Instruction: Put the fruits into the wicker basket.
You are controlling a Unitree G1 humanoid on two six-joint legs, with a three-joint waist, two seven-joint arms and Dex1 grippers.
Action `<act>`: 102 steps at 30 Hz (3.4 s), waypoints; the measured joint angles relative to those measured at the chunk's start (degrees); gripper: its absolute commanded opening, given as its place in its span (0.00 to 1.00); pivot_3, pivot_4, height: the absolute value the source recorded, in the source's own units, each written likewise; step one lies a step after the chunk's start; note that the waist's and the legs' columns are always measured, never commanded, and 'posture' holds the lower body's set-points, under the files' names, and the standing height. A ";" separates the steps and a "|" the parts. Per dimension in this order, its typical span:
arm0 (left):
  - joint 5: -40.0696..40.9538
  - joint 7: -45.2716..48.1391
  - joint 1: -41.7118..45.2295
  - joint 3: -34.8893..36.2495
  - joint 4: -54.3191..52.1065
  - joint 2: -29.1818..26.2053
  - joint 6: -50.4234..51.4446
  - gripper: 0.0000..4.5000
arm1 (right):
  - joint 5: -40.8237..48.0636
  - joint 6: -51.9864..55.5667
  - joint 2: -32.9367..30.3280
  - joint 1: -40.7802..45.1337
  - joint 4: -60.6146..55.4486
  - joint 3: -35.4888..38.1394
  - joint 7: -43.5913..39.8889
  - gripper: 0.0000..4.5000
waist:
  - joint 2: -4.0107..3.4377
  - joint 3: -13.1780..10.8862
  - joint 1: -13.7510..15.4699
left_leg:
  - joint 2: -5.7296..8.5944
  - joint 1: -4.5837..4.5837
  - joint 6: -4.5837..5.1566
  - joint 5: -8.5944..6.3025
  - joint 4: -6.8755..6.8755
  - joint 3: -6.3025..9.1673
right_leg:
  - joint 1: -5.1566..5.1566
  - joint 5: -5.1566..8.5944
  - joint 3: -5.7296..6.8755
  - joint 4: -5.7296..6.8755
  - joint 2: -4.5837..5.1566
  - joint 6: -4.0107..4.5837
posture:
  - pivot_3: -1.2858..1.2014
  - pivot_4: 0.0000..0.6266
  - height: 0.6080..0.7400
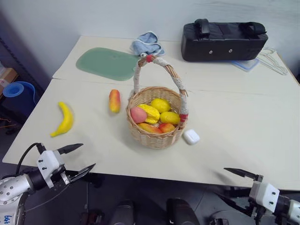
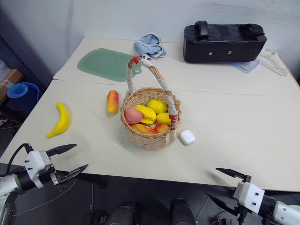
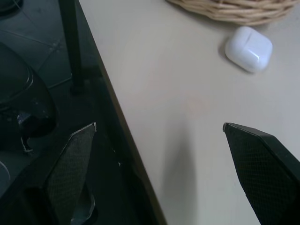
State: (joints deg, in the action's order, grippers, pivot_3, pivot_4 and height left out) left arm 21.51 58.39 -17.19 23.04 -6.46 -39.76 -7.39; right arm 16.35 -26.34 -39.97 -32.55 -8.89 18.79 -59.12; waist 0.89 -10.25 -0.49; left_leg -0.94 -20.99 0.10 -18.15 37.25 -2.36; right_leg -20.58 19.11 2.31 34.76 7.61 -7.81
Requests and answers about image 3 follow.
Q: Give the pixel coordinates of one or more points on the black table leg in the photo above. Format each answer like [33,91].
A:
[71,44]

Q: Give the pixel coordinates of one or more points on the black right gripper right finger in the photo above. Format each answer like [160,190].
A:
[262,164]

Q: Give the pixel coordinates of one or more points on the white earbuds charging case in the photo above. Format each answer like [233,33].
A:
[249,48]

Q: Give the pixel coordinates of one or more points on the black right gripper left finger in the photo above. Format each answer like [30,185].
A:
[68,168]

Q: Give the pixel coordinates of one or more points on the wicker basket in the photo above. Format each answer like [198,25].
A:
[234,10]

